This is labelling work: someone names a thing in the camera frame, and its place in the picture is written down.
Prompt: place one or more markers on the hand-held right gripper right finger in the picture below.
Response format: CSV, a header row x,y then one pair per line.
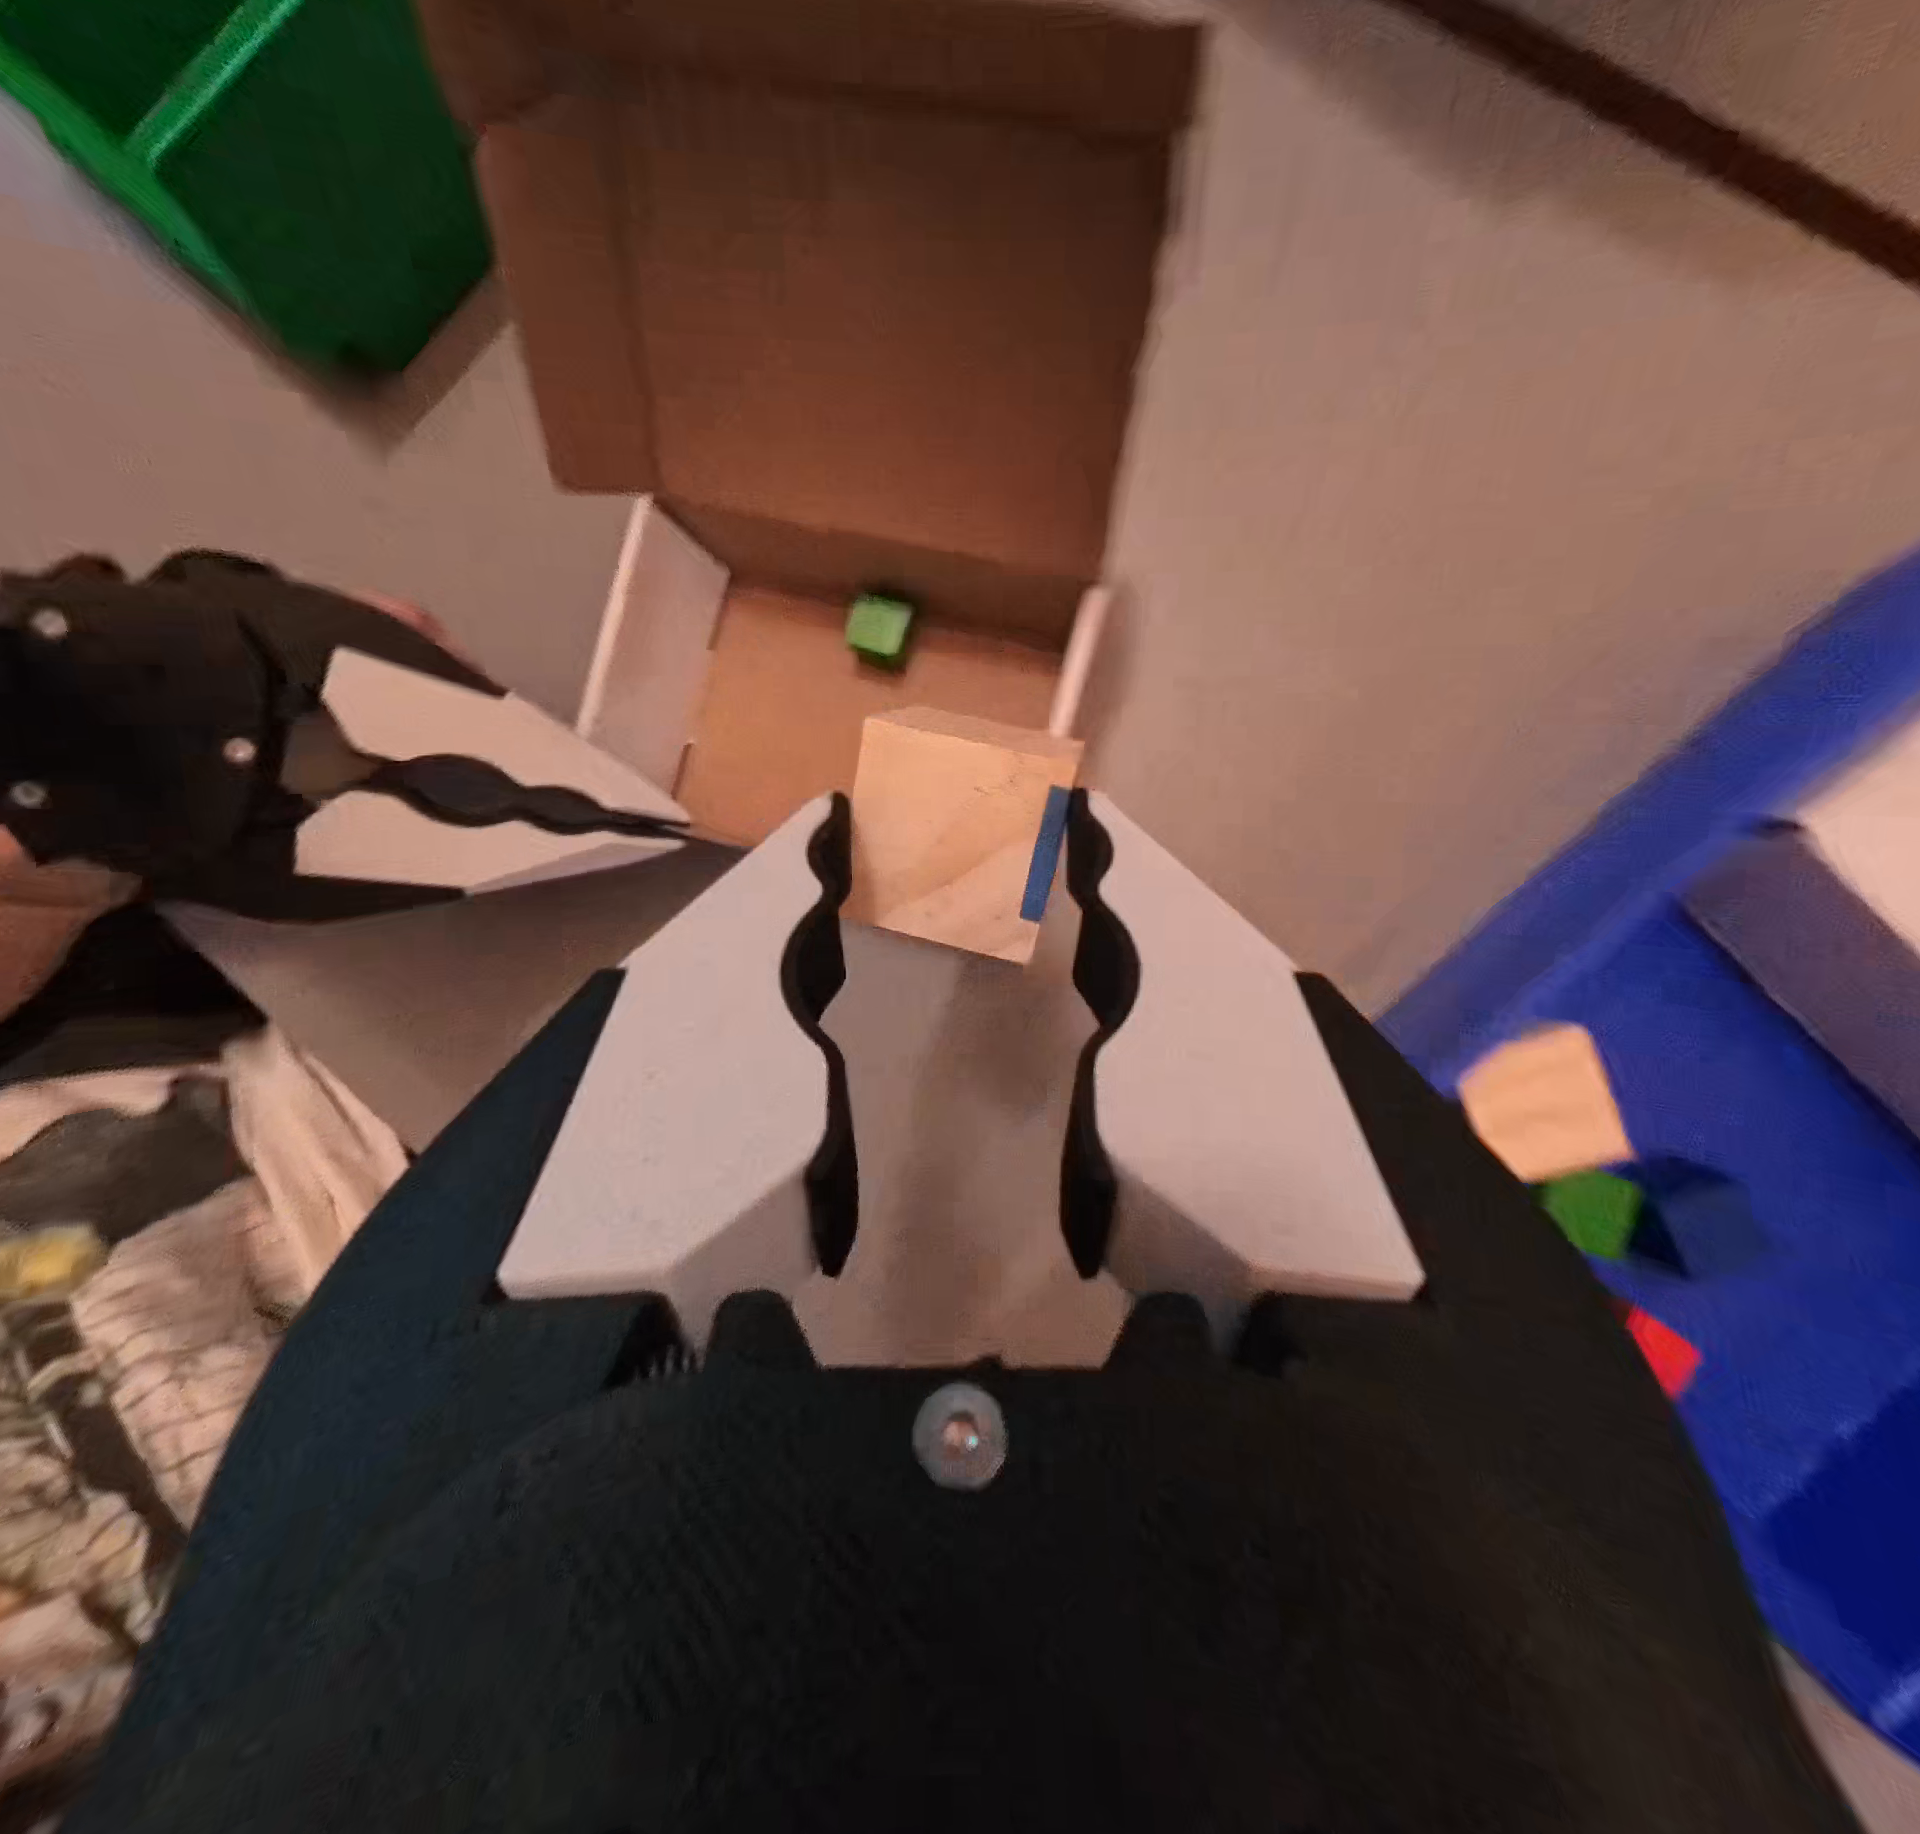
x,y
1245,1116

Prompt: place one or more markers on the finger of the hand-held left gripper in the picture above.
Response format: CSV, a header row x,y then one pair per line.
x,y
481,731
406,852

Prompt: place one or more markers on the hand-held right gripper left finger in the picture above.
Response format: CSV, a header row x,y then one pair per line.
x,y
675,1116

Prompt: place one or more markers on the large wooden cube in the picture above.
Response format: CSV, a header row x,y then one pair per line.
x,y
945,830

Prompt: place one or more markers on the green plastic bin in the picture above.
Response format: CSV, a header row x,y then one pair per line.
x,y
300,186

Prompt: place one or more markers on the white cardboard mailer box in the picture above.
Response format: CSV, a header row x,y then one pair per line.
x,y
1845,876
840,291

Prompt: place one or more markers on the blue plastic bin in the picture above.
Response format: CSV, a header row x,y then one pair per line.
x,y
1801,1266

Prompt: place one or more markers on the person's left hand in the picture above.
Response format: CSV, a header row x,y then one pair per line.
x,y
45,921

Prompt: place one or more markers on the small green cube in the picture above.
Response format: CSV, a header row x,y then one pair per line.
x,y
880,630

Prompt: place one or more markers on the blue cube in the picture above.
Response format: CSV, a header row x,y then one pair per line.
x,y
1695,1220

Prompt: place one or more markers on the red cube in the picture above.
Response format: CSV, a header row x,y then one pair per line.
x,y
1666,1355

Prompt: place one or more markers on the white printed shirt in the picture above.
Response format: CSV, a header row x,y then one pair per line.
x,y
151,1340

